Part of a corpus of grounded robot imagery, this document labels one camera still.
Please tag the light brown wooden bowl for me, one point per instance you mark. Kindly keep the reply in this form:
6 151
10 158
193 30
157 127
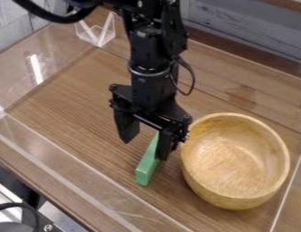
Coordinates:
235 160

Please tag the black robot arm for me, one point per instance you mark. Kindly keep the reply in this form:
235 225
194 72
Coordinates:
154 30

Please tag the clear acrylic corner bracket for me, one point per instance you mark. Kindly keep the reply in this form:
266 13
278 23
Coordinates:
98 35

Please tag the green rectangular block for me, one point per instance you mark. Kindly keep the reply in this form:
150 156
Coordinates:
147 164

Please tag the black metal mount with screw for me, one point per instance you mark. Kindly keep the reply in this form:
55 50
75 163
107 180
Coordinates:
34 219

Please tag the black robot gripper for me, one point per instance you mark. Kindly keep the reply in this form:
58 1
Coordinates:
147 101

